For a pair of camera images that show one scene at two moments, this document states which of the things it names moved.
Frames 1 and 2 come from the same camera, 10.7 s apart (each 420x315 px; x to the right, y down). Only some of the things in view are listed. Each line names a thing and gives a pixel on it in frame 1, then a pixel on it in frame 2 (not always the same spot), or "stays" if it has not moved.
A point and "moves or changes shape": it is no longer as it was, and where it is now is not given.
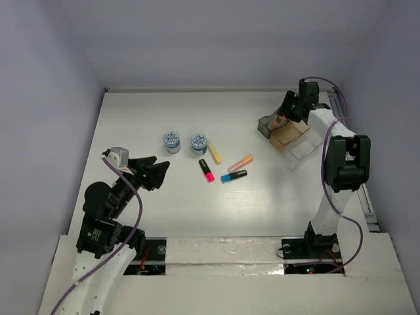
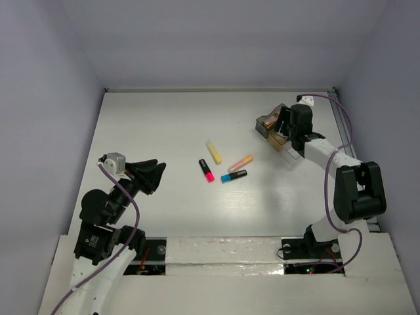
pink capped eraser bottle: x=280 y=119 moves or changes shape
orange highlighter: x=241 y=163 stays
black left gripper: x=142 y=174 stays
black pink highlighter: x=208 y=173 stays
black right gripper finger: x=289 y=108 -> x=283 y=123
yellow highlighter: x=215 y=155 stays
